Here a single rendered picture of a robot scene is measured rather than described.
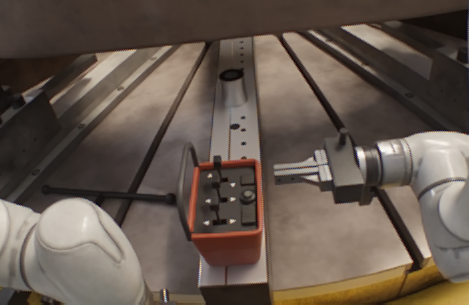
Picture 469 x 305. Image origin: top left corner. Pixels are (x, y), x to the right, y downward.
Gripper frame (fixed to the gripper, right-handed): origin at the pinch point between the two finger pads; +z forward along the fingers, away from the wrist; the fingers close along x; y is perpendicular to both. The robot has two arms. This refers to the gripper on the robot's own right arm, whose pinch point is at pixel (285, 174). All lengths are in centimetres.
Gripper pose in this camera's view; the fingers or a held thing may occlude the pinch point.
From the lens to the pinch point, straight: 70.2
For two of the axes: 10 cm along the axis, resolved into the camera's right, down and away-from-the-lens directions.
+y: -1.3, -7.5, -6.5
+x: -0.1, 6.5, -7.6
